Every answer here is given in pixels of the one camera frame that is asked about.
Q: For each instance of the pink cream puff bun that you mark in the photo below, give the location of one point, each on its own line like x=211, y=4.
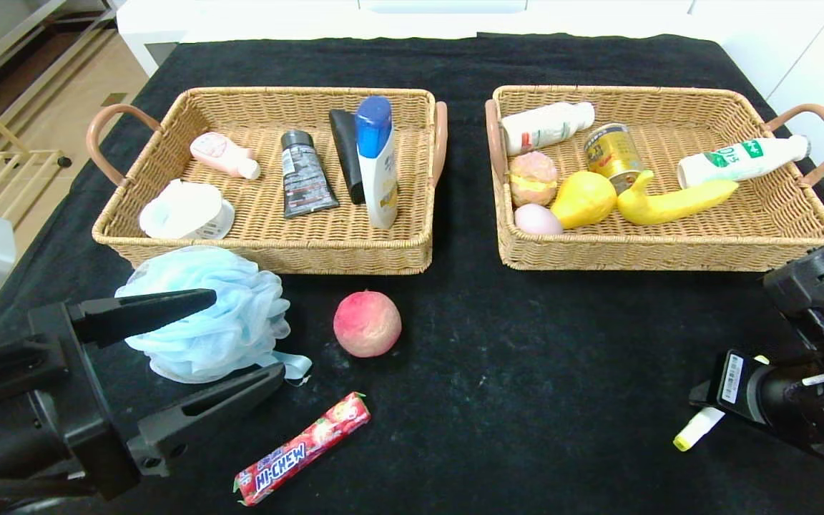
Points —
x=532, y=179

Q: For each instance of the small pink lotion bottle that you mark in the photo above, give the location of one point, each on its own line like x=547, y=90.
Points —
x=220, y=153

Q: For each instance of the white table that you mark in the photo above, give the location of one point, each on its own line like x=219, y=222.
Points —
x=162, y=21

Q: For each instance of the white shampoo bottle blue cap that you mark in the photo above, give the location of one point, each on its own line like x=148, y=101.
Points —
x=377, y=164

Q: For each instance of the white marker yellow cap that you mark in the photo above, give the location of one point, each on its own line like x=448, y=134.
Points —
x=694, y=429

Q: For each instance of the white cabinet front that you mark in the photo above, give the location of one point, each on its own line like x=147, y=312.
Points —
x=812, y=71

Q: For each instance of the yellow banana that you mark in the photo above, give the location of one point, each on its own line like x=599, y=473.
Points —
x=669, y=207

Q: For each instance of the yellow pear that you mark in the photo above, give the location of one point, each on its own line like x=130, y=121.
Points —
x=584, y=200

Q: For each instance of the light blue bath loofah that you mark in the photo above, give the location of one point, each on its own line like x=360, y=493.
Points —
x=240, y=325

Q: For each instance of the gold drink can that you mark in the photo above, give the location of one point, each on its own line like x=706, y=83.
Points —
x=612, y=154

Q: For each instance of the brown floor outlet plate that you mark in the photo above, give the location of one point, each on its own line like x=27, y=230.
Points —
x=114, y=99

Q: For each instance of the black tablecloth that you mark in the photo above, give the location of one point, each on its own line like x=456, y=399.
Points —
x=440, y=443

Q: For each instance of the beige wooden rack on wheels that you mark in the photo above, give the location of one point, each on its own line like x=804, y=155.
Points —
x=26, y=152

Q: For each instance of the black squeeze tube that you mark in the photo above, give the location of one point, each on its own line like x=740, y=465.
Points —
x=345, y=151

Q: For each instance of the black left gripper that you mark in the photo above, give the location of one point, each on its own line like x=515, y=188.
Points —
x=92, y=390

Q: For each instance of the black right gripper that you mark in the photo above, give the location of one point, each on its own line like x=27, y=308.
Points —
x=729, y=380

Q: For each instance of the grey squeeze tube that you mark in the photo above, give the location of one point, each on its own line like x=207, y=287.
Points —
x=305, y=179

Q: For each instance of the red Hi-Chew candy pack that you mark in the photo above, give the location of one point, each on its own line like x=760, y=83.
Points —
x=297, y=452

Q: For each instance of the white round plastic container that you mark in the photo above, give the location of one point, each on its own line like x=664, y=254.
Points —
x=184, y=210

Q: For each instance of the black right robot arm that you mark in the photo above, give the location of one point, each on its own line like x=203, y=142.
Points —
x=798, y=400

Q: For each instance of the white bottle with red label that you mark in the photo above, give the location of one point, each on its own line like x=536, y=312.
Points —
x=544, y=128

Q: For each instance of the pink peach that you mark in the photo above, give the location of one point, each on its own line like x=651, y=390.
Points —
x=368, y=325

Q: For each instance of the pale pink round ball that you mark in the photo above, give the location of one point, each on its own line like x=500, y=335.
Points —
x=537, y=220

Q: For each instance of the white milk bottle green label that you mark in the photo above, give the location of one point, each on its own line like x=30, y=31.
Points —
x=734, y=163

